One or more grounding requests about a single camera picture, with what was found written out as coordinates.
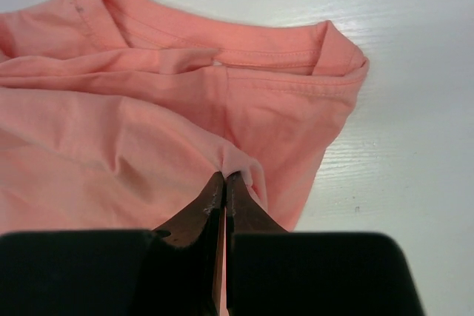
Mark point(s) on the pink t shirt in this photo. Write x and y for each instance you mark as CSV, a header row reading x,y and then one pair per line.
x,y
115,113

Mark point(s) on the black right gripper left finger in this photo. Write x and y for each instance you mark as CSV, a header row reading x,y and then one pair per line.
x,y
174,269

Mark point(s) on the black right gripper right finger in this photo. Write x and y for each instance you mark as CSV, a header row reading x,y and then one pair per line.
x,y
271,271

